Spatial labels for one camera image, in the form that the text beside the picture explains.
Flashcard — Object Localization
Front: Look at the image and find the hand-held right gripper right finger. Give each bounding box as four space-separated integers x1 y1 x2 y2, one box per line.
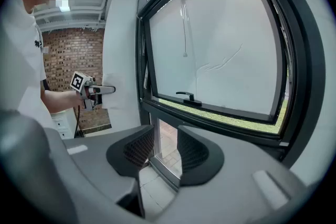
177 125 225 187

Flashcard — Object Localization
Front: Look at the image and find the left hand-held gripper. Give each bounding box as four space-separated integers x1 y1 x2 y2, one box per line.
70 71 116 111

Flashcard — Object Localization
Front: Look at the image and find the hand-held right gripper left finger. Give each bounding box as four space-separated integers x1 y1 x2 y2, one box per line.
106 124 155 178

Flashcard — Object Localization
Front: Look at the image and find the black framed window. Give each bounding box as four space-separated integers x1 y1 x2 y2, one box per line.
135 0 326 168

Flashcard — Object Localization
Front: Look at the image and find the person's left forearm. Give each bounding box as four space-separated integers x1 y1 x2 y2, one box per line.
40 90 83 115

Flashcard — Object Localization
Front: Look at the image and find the frosted glass window sash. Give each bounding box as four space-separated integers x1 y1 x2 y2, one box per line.
141 0 289 124

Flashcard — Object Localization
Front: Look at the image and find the white drawer cabinet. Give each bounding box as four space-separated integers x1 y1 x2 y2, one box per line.
51 110 77 140

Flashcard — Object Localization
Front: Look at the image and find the person's white shirt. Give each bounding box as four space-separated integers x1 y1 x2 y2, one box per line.
0 0 57 129

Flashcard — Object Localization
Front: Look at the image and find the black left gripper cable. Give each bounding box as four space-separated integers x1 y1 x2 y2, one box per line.
74 104 85 137

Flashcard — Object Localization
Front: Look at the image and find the black window handle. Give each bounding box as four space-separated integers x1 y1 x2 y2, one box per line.
175 91 203 107

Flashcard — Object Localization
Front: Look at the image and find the thin pull cord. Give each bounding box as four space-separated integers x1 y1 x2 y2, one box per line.
177 0 190 57

